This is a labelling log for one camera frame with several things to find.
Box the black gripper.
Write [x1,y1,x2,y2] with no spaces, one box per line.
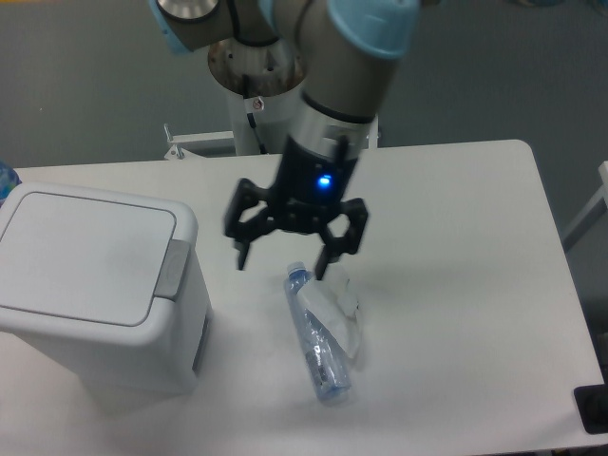
[223,135,369,280]

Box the white push-lid trash can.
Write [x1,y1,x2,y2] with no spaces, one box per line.
[1,182,212,394]

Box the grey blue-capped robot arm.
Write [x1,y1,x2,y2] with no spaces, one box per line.
[149,1,421,277]

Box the clear plastic water bottle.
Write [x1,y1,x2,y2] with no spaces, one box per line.
[283,261,352,405]

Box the blue globe object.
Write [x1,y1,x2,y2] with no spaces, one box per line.
[0,161,22,205]

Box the black device at table edge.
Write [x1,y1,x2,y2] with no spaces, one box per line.
[574,384,607,435]

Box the white metal base bracket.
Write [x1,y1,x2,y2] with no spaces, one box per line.
[163,123,236,161]

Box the white clamp post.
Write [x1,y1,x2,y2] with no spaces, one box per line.
[367,116,380,149]

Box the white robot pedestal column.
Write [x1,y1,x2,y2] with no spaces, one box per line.
[208,38,305,156]

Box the white frame leg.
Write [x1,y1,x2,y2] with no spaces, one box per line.
[562,161,607,252]

